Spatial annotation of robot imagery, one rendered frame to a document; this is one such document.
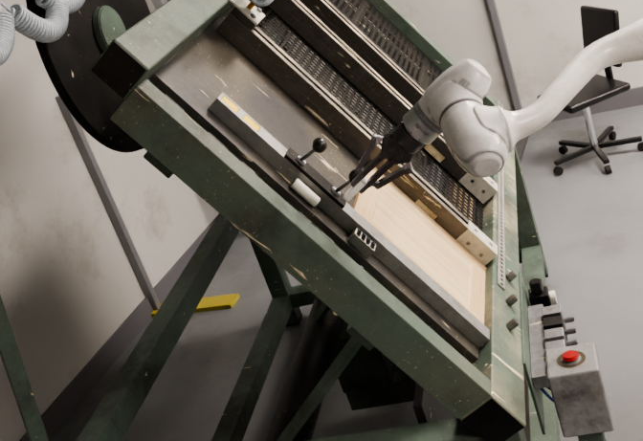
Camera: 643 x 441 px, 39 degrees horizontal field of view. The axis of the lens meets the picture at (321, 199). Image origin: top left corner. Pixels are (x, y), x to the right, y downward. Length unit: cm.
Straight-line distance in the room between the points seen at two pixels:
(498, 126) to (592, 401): 73
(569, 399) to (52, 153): 344
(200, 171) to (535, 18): 435
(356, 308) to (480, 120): 55
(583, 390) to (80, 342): 330
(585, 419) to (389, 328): 51
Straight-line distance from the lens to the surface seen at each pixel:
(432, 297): 240
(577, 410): 228
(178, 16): 232
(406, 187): 273
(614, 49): 211
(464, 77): 199
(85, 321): 507
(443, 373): 222
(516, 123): 193
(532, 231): 439
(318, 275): 212
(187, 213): 598
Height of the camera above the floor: 222
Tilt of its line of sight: 21 degrees down
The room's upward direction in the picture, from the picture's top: 19 degrees counter-clockwise
